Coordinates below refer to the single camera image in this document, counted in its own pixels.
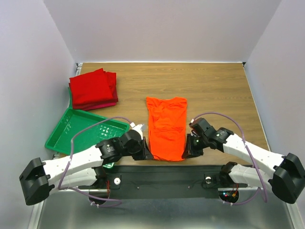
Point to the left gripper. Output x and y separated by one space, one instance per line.
145 153

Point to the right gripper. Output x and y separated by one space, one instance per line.
190 146

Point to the orange t shirt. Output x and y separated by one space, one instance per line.
167 128

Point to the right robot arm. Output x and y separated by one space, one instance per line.
284 175

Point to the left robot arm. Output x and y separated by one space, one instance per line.
40 178

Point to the folded dark red t shirt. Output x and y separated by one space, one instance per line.
104 105

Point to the green plastic tray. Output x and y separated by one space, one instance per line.
73 121

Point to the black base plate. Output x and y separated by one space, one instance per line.
153 182

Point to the aluminium frame rail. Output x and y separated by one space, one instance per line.
70 210

